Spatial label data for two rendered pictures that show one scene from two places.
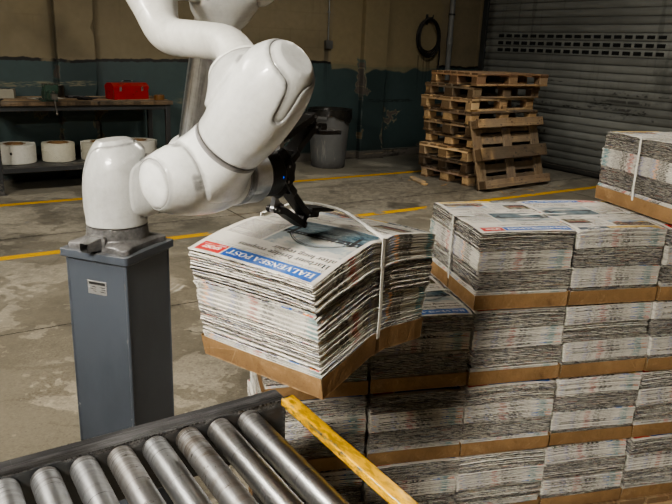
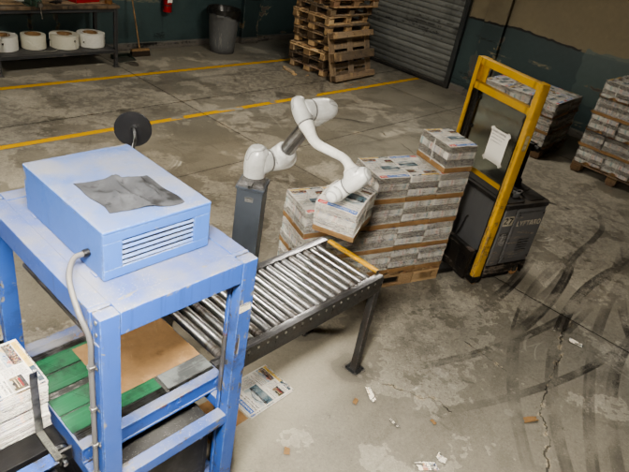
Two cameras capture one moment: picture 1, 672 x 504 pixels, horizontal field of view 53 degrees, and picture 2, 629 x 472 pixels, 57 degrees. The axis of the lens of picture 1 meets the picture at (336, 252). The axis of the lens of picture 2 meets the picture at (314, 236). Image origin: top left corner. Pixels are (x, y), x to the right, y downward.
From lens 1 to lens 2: 2.65 m
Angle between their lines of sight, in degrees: 21
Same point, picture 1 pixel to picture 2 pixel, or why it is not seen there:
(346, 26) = not seen: outside the picture
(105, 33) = not seen: outside the picture
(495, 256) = (384, 186)
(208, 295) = (318, 213)
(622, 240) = (426, 179)
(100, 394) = (242, 236)
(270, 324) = (339, 223)
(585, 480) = (403, 262)
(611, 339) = (418, 213)
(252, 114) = (358, 184)
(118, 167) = (262, 158)
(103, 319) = (249, 211)
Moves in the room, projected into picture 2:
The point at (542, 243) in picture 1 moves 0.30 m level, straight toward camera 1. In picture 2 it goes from (400, 181) to (401, 199)
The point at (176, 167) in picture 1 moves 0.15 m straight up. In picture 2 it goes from (338, 194) to (343, 170)
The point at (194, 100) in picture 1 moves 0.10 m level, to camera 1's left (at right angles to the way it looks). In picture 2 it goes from (297, 140) to (282, 139)
